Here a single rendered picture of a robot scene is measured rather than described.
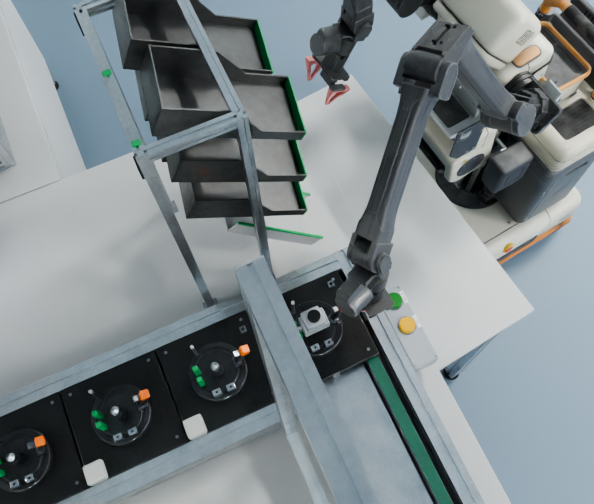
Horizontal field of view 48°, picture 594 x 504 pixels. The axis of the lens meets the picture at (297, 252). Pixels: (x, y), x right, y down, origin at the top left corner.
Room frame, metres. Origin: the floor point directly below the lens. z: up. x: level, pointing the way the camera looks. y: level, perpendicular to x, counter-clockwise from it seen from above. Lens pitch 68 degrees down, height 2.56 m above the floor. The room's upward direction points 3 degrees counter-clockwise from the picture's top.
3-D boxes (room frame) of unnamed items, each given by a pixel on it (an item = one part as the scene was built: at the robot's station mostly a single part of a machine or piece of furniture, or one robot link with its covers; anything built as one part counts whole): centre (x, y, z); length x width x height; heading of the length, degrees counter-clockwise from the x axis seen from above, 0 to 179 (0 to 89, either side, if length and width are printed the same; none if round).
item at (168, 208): (0.73, 0.22, 1.26); 0.36 x 0.21 x 0.80; 21
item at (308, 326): (0.44, -0.02, 1.06); 0.08 x 0.04 x 0.07; 112
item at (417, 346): (0.44, -0.26, 0.93); 0.21 x 0.07 x 0.06; 21
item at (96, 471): (0.26, 0.44, 1.01); 0.24 x 0.24 x 0.13; 21
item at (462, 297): (0.73, -0.10, 0.84); 0.90 x 0.70 x 0.03; 28
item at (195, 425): (0.35, 0.21, 1.01); 0.24 x 0.24 x 0.13; 21
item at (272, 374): (0.21, 0.04, 1.46); 0.03 x 0.03 x 1.00; 21
